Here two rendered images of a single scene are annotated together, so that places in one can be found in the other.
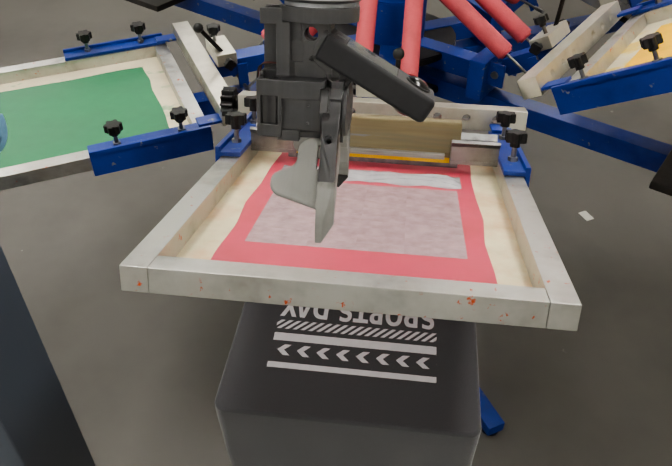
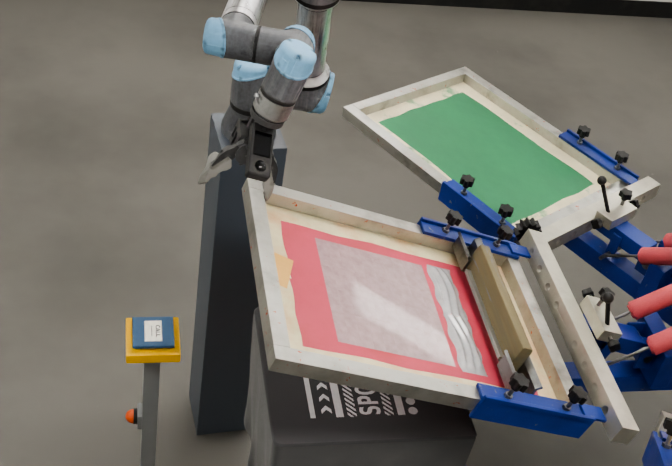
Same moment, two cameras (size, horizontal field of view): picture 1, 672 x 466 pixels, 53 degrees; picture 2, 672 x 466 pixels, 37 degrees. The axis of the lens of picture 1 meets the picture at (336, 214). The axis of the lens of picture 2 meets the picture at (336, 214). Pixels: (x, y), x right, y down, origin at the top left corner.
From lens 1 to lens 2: 1.79 m
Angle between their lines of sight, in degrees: 51
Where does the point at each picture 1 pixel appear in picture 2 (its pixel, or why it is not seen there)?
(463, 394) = (305, 434)
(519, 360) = not seen: outside the picture
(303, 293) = (254, 249)
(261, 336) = not seen: hidden behind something
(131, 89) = (555, 186)
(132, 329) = not seen: hidden behind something
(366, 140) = (488, 303)
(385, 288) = (262, 275)
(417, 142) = (501, 333)
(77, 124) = (489, 171)
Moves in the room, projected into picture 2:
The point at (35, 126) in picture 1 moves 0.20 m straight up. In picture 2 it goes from (473, 151) to (487, 99)
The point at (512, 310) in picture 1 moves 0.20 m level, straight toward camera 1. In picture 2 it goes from (267, 333) to (170, 317)
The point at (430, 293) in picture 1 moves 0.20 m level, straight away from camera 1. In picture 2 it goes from (265, 293) to (358, 298)
